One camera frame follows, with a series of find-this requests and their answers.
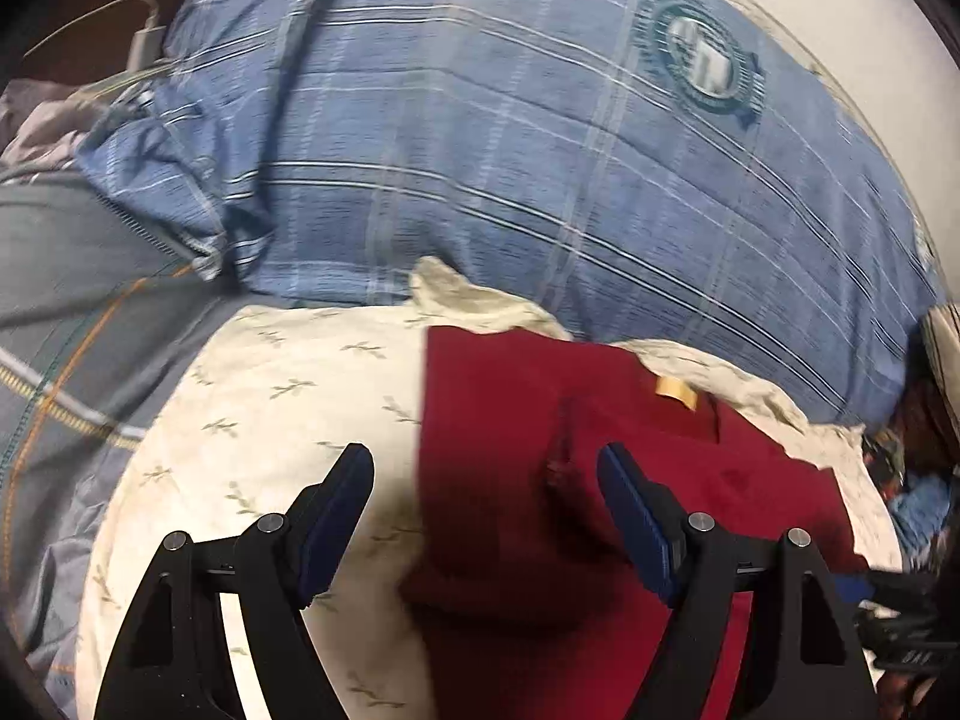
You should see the cream leaf-print pillow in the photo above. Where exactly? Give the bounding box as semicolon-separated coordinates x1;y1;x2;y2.
75;255;905;720

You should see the striped beige pillow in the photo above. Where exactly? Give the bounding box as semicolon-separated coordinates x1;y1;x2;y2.
919;304;960;421

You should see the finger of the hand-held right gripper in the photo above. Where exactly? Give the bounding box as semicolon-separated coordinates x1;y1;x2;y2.
834;572;931;610

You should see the white charger cable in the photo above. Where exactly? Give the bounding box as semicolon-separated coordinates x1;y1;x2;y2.
22;0;158;65

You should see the white charger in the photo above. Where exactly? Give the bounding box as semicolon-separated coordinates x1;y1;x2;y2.
127;4;170;72

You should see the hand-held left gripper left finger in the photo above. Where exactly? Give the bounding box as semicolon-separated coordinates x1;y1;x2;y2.
94;442;376;720

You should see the light blue cloth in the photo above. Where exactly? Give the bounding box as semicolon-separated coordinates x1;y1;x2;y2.
892;476;955;556

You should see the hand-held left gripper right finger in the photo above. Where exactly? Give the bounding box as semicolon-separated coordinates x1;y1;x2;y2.
596;442;882;720

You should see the blue plaid pillow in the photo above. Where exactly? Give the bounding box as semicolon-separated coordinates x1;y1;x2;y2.
75;0;950;428

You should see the grey crumpled cloth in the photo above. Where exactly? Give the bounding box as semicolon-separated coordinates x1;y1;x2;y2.
0;79;151;185

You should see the dark brown bedside furniture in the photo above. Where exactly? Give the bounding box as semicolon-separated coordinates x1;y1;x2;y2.
11;11;151;95

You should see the dark red garment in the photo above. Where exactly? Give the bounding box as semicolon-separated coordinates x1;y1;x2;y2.
397;324;871;720

